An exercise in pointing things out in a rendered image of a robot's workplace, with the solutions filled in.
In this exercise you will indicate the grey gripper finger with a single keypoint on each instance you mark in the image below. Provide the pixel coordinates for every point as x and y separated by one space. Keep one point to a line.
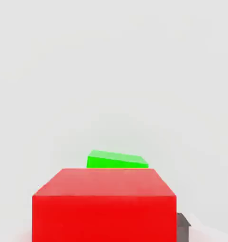
182 228

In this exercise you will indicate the small red cube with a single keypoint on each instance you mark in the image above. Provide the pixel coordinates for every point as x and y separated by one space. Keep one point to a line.
104 208

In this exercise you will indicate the small green cube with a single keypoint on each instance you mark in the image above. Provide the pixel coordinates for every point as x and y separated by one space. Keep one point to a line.
114 161

